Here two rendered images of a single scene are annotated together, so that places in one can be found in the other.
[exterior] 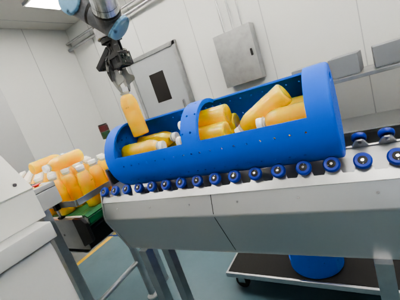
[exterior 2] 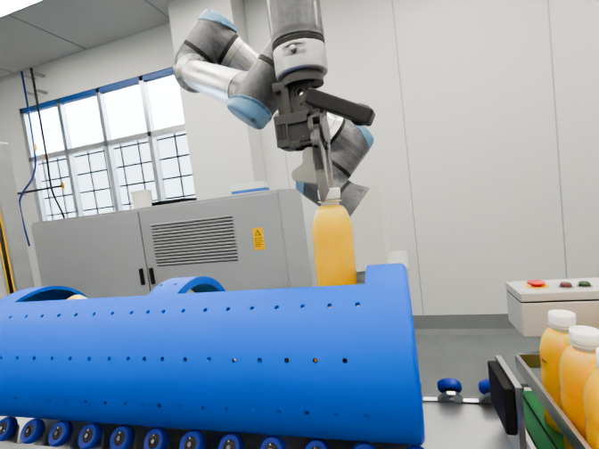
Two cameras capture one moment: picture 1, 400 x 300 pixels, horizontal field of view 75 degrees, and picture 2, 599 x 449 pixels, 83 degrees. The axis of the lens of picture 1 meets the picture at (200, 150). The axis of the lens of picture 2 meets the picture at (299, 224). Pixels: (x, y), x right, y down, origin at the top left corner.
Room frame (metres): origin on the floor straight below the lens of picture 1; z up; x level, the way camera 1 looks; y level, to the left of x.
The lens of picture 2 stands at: (1.70, 0.00, 1.36)
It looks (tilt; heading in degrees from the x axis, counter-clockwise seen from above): 4 degrees down; 163
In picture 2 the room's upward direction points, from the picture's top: 7 degrees counter-clockwise
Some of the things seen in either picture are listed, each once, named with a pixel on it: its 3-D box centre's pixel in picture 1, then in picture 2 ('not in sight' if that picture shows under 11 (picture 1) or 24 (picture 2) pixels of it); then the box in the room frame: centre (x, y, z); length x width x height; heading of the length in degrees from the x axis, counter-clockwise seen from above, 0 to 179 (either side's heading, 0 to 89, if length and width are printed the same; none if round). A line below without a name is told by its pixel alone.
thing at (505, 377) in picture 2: (118, 177); (505, 406); (1.29, 0.43, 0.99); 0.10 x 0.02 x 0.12; 148
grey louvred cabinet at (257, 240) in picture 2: not in sight; (174, 296); (-1.16, -0.26, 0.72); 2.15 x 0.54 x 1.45; 56
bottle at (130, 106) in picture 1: (133, 113); (333, 252); (1.15, 0.22, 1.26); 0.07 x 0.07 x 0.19
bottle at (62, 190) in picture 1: (60, 195); not in sight; (1.28, 0.73, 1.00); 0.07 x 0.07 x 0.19
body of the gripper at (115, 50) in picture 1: (115, 53); (302, 115); (1.14, 0.20, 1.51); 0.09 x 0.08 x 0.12; 58
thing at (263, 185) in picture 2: not in sight; (250, 188); (-0.69, 0.39, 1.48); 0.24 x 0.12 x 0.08; 64
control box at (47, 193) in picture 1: (36, 197); (562, 306); (1.15, 0.76, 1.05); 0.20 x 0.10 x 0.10; 58
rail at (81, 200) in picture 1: (109, 183); (563, 423); (1.33, 0.50, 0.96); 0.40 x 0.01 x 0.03; 148
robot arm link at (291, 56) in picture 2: (107, 34); (300, 65); (1.15, 0.20, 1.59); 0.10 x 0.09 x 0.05; 148
